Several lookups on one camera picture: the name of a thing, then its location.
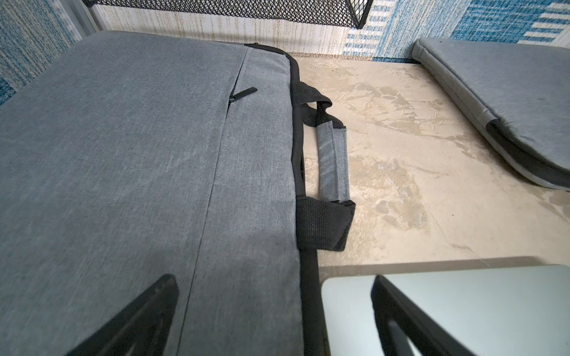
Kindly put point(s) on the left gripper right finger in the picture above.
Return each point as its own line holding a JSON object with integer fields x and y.
{"x": 400, "y": 323}

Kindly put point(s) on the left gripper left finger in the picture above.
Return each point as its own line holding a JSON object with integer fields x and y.
{"x": 141, "y": 328}

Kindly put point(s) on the silver laptop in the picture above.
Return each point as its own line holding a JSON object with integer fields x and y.
{"x": 495, "y": 311}

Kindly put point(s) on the grey laptop bag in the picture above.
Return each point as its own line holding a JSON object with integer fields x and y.
{"x": 515, "y": 95}
{"x": 134, "y": 156}

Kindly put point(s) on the black wire mesh shelf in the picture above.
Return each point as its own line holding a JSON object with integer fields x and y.
{"x": 341, "y": 13}

